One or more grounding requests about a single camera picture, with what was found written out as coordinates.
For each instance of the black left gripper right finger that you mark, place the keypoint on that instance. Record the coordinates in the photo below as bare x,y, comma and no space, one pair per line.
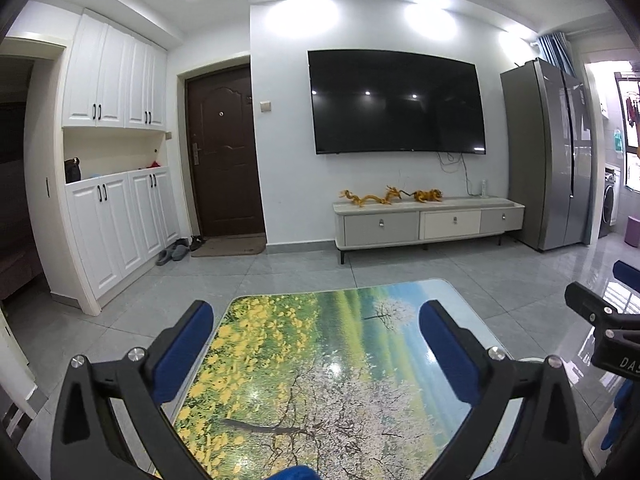
595,310

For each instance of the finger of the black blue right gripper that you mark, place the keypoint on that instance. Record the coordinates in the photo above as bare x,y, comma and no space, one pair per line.
544,442

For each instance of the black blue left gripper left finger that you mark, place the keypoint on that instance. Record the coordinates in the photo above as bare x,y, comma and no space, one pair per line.
87,442

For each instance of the purple stool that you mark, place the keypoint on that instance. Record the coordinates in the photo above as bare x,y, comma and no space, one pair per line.
632,232

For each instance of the grey slippers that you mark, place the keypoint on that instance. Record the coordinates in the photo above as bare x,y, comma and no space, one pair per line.
179,249

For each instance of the brown door mat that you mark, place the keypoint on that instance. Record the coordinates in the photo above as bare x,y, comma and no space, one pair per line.
236,245

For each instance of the white shoe cabinet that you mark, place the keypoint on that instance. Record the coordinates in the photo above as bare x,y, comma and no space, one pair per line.
123,210

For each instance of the grey double-door refrigerator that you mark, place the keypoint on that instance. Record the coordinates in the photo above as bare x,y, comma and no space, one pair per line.
550,154

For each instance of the golden lion ornament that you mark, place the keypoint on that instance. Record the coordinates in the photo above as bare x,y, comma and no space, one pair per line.
426,196

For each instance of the dark brown entrance door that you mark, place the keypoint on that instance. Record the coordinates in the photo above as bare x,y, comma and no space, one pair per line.
222,145

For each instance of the black bag on shelf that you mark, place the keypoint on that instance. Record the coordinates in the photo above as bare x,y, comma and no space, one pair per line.
72,170

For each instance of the golden dragon ornament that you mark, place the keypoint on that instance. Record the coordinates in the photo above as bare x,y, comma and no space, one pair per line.
388,198

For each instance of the white grey TV cabinet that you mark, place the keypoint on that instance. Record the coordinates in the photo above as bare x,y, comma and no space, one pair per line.
411,223

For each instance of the white upper wall cabinet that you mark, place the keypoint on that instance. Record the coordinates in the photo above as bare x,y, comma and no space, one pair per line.
115,78

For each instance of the wall-mounted black television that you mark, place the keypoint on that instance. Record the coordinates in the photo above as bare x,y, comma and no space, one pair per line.
376,101

